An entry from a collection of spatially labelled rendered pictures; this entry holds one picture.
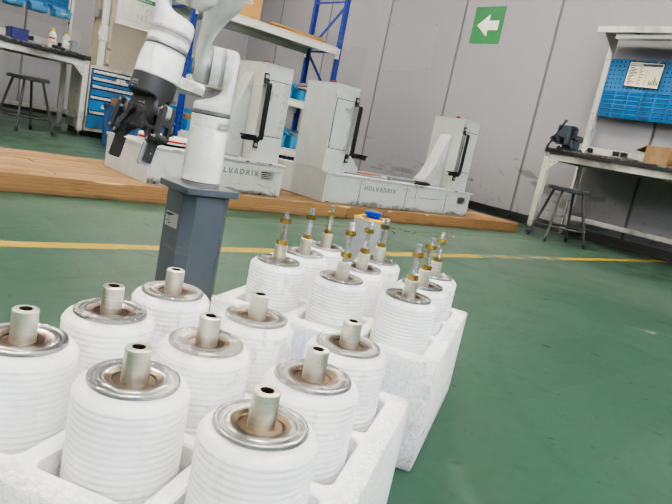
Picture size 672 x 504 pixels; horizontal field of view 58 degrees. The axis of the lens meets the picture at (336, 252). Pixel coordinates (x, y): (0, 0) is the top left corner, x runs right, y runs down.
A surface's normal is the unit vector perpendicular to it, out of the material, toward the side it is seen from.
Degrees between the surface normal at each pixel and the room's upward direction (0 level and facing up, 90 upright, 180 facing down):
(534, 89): 90
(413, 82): 90
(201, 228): 90
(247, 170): 90
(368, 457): 0
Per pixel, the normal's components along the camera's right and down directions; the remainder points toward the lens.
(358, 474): 0.19, -0.96
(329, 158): 0.65, 0.27
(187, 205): -0.08, 0.17
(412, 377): -0.33, 0.11
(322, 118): -0.73, -0.02
